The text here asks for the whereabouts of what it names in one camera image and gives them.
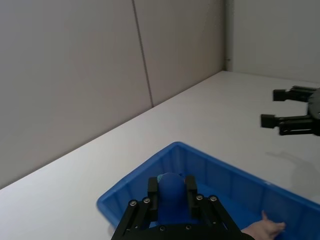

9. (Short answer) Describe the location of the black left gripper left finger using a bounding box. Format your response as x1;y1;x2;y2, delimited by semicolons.
111;176;160;240

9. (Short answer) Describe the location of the dark blue rounded cylinder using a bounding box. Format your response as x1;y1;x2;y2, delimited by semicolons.
157;172;189;226

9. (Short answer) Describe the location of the person's hand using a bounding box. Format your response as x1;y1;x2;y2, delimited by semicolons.
241;209;287;240

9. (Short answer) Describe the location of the blue plastic bin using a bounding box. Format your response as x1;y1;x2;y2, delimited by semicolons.
96;141;320;240

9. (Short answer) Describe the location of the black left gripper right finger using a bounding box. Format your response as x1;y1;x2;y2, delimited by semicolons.
184;175;241;235

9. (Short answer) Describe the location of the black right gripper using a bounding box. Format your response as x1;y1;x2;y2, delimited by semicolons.
260;85;320;137

